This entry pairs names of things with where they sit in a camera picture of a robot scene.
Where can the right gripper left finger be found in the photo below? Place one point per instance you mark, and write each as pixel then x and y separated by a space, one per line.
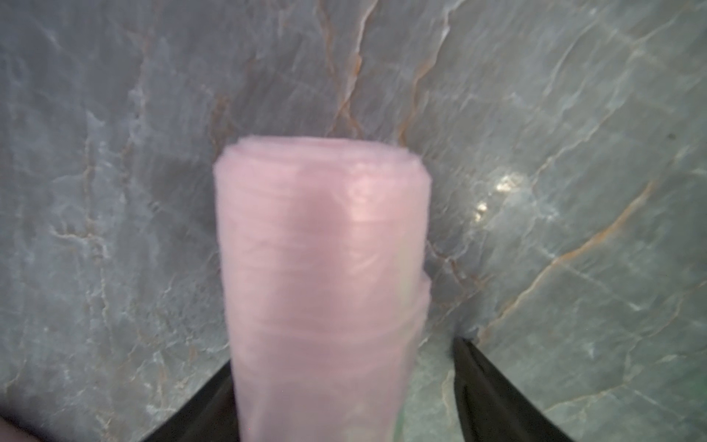
pixel 209 416

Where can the pink roll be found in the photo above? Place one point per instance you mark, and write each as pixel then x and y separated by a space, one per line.
pixel 322 244

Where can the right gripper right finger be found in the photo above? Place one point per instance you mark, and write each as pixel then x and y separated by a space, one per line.
pixel 490 407

